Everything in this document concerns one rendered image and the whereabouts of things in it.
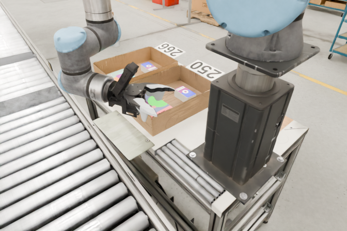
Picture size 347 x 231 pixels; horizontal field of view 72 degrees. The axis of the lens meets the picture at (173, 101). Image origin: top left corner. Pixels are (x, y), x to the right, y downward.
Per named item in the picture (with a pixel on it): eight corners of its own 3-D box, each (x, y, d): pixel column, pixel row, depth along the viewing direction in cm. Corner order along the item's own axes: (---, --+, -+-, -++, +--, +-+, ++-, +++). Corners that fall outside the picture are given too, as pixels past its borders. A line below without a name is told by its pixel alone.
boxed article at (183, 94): (187, 105, 114) (187, 98, 112) (174, 96, 121) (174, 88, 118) (195, 101, 117) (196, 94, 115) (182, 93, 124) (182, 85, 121)
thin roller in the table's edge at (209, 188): (220, 193, 77) (165, 145, 94) (216, 196, 76) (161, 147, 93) (220, 196, 78) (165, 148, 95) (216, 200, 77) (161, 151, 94)
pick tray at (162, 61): (178, 77, 138) (178, 61, 132) (119, 100, 119) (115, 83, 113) (151, 60, 156) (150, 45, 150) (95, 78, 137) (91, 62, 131)
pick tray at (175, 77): (217, 102, 117) (219, 85, 112) (152, 137, 98) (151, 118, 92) (179, 80, 135) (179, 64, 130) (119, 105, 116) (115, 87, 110)
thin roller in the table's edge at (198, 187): (215, 197, 75) (160, 148, 93) (211, 201, 74) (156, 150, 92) (215, 201, 77) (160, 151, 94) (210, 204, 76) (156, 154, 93)
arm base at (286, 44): (252, 28, 74) (259, -6, 68) (314, 47, 63) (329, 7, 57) (210, 44, 64) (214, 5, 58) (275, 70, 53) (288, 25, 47)
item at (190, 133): (307, 132, 104) (310, 127, 102) (220, 218, 73) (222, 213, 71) (162, 58, 166) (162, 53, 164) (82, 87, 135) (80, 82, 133)
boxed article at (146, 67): (148, 68, 146) (148, 61, 143) (158, 75, 139) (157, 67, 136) (141, 71, 143) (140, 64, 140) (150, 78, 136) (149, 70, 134)
